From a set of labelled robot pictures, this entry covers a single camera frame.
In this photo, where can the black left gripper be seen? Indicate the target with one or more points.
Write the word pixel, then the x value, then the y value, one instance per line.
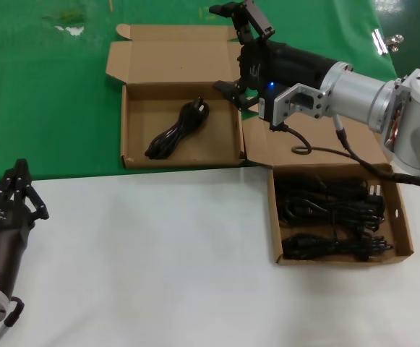
pixel 3 238

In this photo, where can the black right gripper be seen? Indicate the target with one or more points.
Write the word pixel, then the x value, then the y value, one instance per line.
pixel 289 65

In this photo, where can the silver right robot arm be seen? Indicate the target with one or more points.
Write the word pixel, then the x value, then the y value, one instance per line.
pixel 361 97

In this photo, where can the open brown cardboard box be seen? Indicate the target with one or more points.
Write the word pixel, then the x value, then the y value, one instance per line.
pixel 180 61
pixel 267 144

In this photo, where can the green table cloth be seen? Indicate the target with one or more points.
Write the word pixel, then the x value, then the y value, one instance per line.
pixel 32 108

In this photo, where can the silver metal binder clip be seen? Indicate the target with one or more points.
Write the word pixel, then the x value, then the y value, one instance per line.
pixel 381 41

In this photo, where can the silver right camera bracket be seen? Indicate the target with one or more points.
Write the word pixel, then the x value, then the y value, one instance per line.
pixel 311 95

